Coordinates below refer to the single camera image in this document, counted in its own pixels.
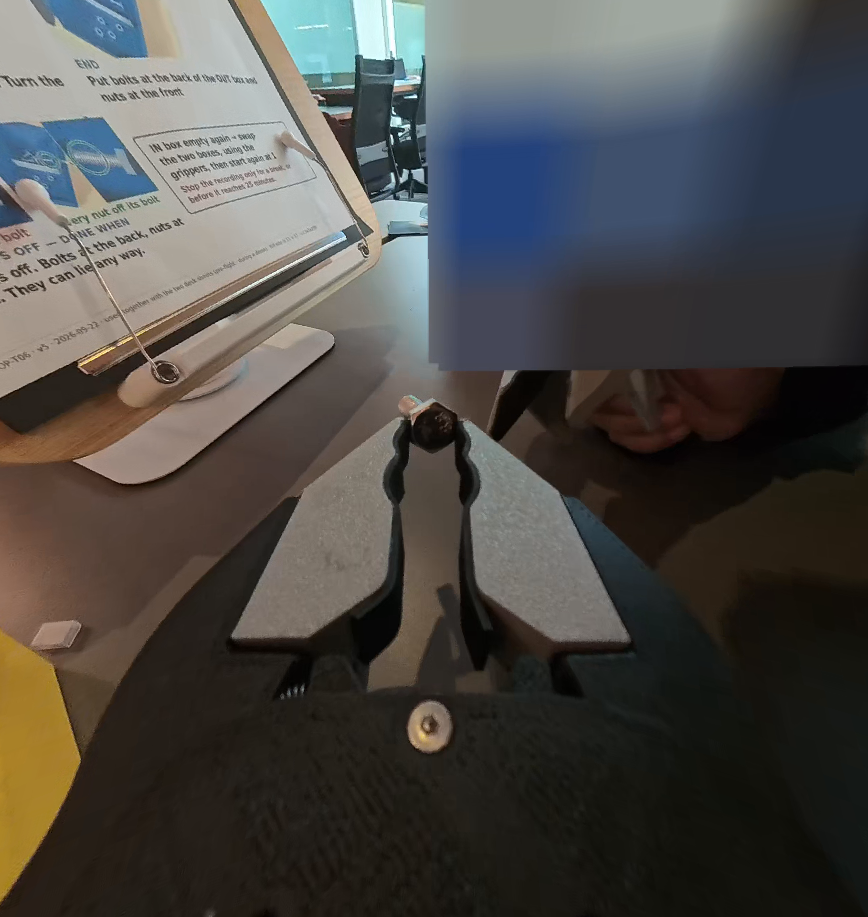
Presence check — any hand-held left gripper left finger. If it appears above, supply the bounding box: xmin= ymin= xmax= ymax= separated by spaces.
xmin=230 ymin=416 xmax=415 ymax=667

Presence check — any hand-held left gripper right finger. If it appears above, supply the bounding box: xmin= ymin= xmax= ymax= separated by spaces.
xmin=453 ymin=417 xmax=633 ymax=672

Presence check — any steel hex bolt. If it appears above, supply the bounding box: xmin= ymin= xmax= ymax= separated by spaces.
xmin=397 ymin=394 xmax=458 ymax=454

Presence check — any yellow sheet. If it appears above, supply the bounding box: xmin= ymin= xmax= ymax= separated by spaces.
xmin=0 ymin=612 xmax=82 ymax=917

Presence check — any person's right hand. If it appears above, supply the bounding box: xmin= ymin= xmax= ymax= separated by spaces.
xmin=604 ymin=370 xmax=789 ymax=454

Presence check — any instruction sheet on stand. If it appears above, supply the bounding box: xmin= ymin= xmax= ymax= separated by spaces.
xmin=0 ymin=0 xmax=385 ymax=484

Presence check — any printed instruction sheet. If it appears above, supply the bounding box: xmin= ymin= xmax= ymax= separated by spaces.
xmin=0 ymin=0 xmax=367 ymax=388

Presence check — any wire page holder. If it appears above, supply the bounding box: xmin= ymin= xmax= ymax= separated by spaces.
xmin=280 ymin=129 xmax=372 ymax=257
xmin=15 ymin=179 xmax=180 ymax=384

